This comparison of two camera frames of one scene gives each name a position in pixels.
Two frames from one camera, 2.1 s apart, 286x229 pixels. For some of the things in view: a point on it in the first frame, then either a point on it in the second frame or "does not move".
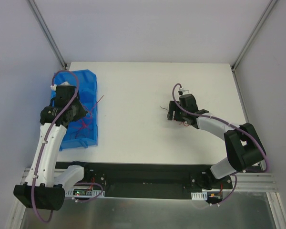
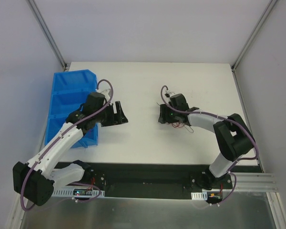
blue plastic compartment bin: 83,132 does not move
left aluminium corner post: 34,8 does not move
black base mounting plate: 122,180 does not move
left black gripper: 78,110 to 113,115
